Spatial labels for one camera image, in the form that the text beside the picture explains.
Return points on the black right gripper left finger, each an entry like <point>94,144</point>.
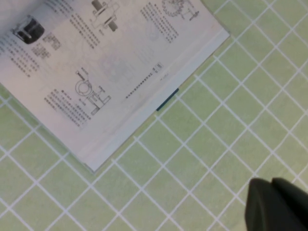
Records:
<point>260,211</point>

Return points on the green checkered tablecloth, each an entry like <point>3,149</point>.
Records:
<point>216,144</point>

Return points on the technical book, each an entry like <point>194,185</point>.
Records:
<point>96,72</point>

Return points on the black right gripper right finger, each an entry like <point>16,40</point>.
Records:
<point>293,196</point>

